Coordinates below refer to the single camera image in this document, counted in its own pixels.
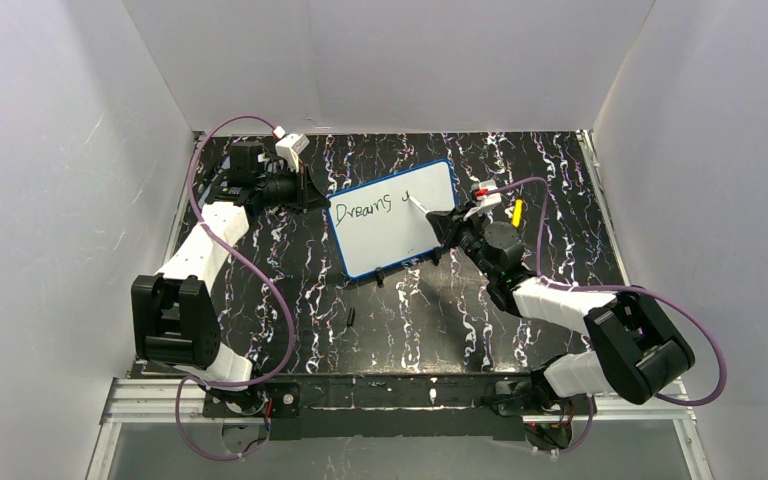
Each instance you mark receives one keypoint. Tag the black marker cap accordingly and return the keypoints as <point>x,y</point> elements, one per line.
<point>351,317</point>

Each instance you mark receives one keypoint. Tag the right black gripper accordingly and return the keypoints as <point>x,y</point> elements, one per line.
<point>459,227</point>

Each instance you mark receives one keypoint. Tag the blue framed whiteboard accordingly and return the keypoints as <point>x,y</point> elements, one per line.
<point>375,225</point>

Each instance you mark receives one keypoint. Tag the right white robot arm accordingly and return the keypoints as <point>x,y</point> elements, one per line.
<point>636,350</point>

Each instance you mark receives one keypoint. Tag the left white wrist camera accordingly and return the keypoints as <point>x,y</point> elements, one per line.
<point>289,146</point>

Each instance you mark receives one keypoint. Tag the yellow marker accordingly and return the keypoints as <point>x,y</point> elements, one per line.
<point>516,217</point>

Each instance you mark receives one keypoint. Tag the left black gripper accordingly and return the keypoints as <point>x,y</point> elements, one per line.
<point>302,189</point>

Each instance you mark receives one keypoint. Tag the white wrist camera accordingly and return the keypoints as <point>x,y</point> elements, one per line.
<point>289,146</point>
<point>484,198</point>

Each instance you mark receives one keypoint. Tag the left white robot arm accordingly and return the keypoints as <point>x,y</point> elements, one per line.
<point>175,322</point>

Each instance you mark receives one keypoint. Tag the black white marker pen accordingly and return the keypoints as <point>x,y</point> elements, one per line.
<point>418,205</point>

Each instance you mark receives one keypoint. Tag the whiteboard wire stand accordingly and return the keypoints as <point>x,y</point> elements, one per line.
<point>379,276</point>

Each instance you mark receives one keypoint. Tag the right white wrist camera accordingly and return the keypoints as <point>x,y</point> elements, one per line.
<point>484,198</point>

